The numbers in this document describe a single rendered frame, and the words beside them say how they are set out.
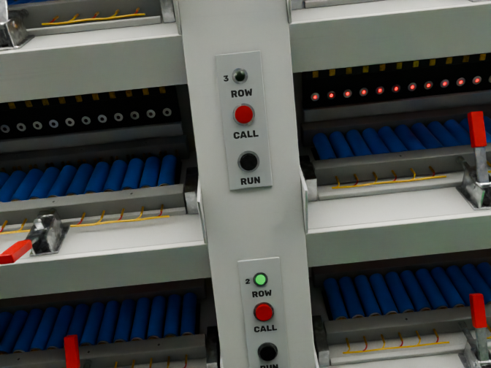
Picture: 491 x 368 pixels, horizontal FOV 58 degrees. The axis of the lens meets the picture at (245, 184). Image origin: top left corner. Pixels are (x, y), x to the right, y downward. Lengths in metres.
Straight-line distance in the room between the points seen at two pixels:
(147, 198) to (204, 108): 0.12
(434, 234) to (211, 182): 0.22
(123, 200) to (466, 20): 0.37
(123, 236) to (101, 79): 0.15
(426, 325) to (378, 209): 0.17
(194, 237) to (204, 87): 0.14
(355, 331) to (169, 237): 0.24
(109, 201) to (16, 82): 0.14
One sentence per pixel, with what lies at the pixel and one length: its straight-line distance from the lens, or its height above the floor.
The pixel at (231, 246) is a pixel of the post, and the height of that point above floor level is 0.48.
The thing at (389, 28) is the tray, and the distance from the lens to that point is 0.44.
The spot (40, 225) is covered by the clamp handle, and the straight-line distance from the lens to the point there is 0.47.
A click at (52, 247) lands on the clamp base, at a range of 0.47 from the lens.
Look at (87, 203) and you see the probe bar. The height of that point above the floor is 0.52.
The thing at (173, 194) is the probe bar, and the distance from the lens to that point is 0.46.
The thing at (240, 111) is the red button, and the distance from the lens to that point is 0.40.
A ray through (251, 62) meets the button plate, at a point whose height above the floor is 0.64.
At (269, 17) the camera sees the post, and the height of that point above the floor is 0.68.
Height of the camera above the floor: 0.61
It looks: 11 degrees down
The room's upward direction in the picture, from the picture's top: 6 degrees counter-clockwise
